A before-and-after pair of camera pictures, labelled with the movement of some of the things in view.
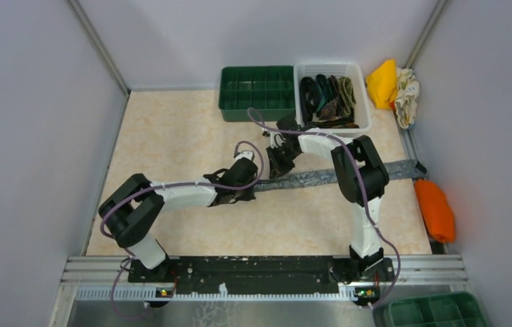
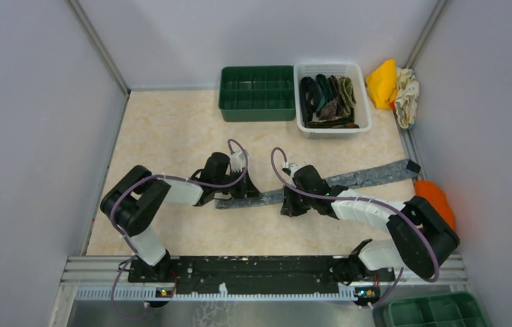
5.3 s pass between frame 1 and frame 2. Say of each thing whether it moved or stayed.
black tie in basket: stayed
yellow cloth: stayed
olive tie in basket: stayed
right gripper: moved
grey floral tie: moved
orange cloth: stayed
